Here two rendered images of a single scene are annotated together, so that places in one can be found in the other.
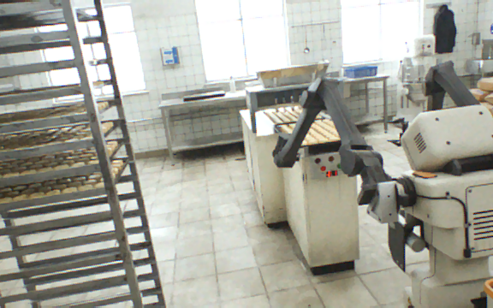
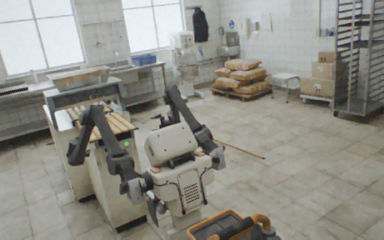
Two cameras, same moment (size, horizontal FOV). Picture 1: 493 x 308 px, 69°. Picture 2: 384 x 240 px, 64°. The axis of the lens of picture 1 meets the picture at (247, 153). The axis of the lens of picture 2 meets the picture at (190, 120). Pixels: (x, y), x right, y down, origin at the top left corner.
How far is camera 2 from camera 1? 0.41 m
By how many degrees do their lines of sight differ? 23
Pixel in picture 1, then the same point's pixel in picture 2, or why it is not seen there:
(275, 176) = not seen: hidden behind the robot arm
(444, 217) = (167, 195)
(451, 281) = (181, 227)
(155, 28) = not seen: outside the picture
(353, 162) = (114, 167)
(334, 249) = (130, 210)
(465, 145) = (174, 150)
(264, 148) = (66, 140)
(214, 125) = (22, 115)
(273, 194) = (79, 176)
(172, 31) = not seen: outside the picture
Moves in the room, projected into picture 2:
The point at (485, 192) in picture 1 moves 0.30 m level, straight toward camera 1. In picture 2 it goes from (188, 176) to (173, 220)
